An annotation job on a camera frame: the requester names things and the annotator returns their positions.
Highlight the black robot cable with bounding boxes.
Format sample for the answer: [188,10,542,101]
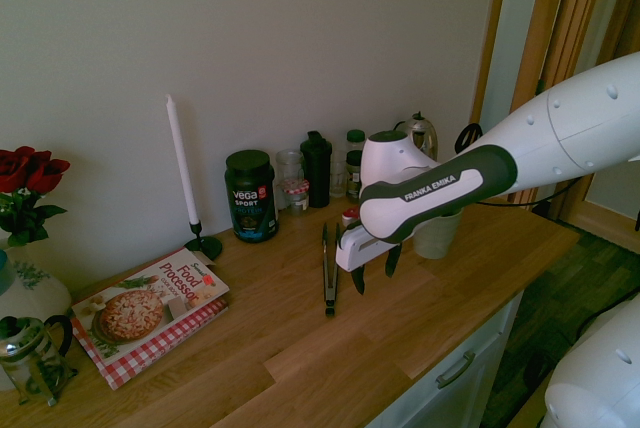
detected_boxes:
[473,171,597,210]

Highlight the Vega Sport protein tub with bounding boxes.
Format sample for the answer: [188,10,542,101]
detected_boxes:
[224,149,281,245]

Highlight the spice jar green lid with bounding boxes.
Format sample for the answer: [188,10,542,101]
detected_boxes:
[345,128,368,153]

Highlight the glass French press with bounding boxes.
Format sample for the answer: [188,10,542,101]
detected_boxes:
[0,314,80,408]

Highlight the pale green utensil holder cup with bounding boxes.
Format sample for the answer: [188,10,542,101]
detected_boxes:
[412,206,464,261]

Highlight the teal round object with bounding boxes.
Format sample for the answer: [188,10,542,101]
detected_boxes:
[0,249,17,297]

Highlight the Food Processor cookbook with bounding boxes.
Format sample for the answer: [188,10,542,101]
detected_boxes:
[70,247,232,369]

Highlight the red checked book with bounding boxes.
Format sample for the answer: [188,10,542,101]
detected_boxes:
[69,296,231,392]

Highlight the clear drinking glass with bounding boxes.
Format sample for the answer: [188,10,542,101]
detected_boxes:
[329,154,349,199]

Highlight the black metal kitchen tongs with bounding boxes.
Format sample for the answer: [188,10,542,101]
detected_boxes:
[321,221,343,318]

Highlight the white taper candle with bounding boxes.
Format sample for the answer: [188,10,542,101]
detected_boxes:
[164,93,199,226]

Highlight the white floral print vase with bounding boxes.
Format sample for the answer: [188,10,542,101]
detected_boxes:
[0,242,74,392]

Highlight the black candle holder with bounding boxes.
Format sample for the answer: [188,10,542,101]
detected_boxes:
[184,220,224,259]

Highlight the chrome electric kettle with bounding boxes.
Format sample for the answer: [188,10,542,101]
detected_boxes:
[392,111,440,163]

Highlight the tall clear glass jar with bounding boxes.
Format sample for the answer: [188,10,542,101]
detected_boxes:
[275,148,306,212]

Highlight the metal drawer handle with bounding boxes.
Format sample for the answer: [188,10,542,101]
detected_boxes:
[435,351,477,390]

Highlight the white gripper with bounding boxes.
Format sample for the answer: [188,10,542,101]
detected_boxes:
[335,225,403,298]

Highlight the white cabinet drawer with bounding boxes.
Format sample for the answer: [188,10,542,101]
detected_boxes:
[367,290,525,428]

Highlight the red roses bouquet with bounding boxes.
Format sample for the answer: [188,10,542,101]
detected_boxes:
[0,145,72,249]

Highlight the black shaker bottle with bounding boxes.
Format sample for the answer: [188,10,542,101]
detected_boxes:
[299,130,334,209]

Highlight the black slotted spatula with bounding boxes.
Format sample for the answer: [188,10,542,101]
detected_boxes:
[454,122,484,155]

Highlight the small jar red checked lid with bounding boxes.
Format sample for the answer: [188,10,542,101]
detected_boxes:
[281,178,311,217]

